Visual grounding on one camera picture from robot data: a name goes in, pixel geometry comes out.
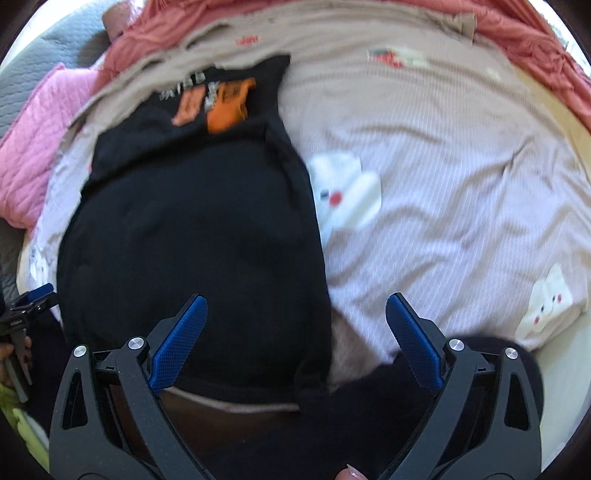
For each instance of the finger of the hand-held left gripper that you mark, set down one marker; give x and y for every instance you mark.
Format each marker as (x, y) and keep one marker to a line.
(40, 291)

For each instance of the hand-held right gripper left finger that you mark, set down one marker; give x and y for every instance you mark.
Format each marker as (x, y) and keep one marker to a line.
(180, 341)

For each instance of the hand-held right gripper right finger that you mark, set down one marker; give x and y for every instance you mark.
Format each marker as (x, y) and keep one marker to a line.
(415, 341)

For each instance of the black t-shirt orange print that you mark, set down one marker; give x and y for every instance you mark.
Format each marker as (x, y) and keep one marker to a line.
(184, 230)

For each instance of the person's left hand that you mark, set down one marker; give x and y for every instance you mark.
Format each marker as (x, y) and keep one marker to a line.
(27, 357)

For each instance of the person's right hand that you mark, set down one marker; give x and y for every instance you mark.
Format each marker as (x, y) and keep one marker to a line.
(350, 468)

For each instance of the brown bed edge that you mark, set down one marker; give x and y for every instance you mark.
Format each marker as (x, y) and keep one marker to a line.
(221, 413)

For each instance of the person's leg in dark trousers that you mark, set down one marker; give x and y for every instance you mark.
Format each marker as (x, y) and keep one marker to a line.
(369, 415)

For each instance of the light green cloth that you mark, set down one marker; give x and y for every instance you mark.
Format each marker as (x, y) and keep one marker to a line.
(23, 424)

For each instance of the pink quilted pillow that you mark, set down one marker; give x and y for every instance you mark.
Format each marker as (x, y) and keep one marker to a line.
(32, 138)

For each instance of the printed cartoon blanket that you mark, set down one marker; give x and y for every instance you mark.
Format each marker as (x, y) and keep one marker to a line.
(438, 184)

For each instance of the grey quilted headboard cover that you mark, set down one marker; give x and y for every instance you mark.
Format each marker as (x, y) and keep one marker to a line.
(46, 60)

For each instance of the mauve small pillow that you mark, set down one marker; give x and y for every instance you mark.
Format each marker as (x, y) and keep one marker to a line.
(117, 18)

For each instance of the salmon red duvet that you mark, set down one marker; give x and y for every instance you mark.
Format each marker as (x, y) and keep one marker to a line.
(531, 41)

